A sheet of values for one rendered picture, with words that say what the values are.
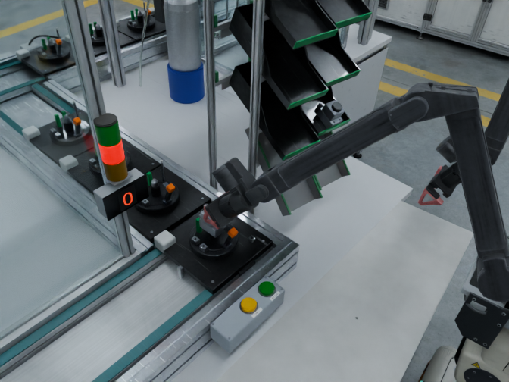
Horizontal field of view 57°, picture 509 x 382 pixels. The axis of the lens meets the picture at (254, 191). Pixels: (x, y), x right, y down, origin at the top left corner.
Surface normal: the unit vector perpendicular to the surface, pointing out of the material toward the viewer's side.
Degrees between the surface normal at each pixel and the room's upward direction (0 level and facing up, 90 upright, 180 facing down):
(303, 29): 25
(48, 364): 0
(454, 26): 90
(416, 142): 0
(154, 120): 0
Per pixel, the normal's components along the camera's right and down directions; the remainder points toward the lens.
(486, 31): -0.58, 0.53
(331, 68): 0.29, -0.44
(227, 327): 0.04, -0.74
